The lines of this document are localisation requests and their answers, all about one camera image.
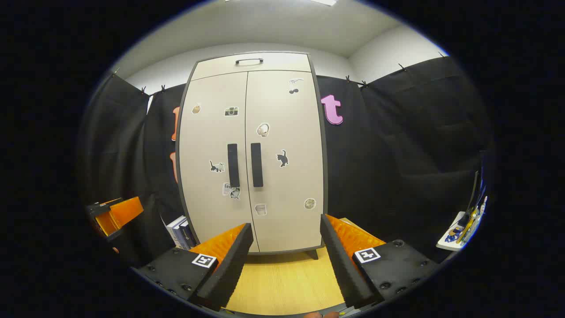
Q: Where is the beige cabinet door headphone sticker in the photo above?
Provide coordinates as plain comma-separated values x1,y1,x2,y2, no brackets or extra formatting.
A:
245,70,326,253

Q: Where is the beige double-door shoe cabinet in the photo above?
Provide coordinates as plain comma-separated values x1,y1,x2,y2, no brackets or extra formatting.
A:
175,52,328,260

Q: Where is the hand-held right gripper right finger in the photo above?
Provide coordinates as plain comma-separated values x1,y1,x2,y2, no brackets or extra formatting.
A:
320,214,440,310

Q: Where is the beige cabinet door camera sticker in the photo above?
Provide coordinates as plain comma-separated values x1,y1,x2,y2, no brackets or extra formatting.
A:
177,72,260,254

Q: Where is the stack of blue white books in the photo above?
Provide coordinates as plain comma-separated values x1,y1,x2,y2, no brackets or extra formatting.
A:
166,215,197,250

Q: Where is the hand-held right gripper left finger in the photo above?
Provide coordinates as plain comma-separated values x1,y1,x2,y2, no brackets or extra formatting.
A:
138,223,254,312

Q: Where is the black door handle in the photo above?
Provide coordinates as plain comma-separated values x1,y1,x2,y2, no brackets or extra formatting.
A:
227,143,241,188
251,142,264,188

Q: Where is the black backdrop cloth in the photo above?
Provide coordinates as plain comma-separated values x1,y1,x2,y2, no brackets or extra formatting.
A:
79,57,494,265

